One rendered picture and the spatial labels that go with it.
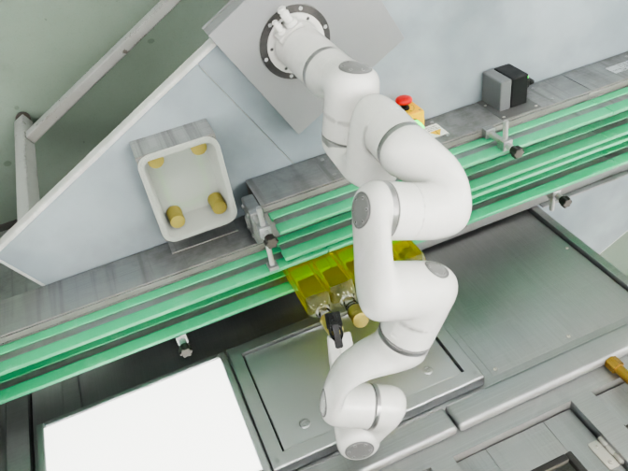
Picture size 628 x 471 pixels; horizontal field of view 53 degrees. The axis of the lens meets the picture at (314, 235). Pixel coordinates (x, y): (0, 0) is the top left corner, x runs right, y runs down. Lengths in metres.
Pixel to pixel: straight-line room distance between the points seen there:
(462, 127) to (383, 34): 0.32
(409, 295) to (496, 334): 0.66
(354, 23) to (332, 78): 0.32
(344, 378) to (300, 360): 0.44
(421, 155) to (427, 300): 0.21
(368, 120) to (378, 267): 0.26
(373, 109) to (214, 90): 0.48
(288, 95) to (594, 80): 0.83
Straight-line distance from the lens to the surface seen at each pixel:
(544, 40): 1.78
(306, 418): 1.33
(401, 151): 0.94
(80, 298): 1.48
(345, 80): 1.09
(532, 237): 1.76
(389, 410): 1.07
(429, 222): 0.89
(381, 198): 0.85
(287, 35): 1.30
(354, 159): 1.04
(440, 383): 1.35
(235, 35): 1.31
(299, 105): 1.42
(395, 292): 0.85
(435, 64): 1.60
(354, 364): 0.99
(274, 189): 1.45
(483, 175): 1.59
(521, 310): 1.56
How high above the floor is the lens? 2.01
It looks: 49 degrees down
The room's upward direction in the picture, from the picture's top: 145 degrees clockwise
